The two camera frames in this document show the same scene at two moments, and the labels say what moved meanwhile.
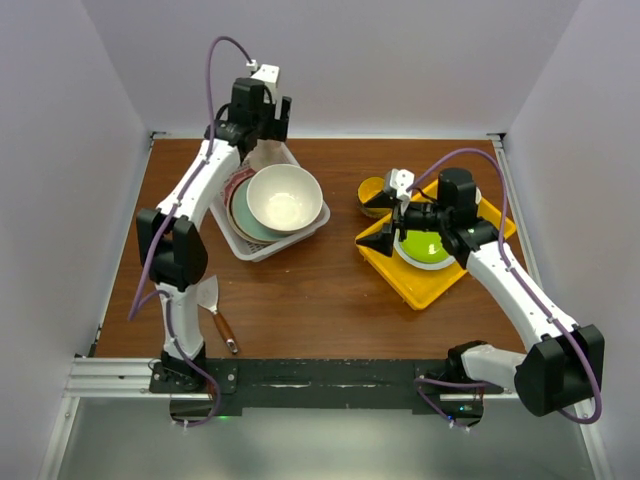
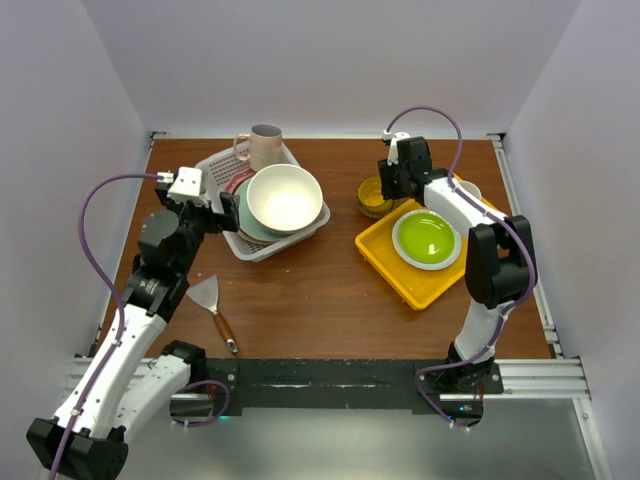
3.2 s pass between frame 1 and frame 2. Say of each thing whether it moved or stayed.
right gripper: moved
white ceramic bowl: stayed
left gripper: moved
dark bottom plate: stayed
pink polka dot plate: stayed
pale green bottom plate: stayed
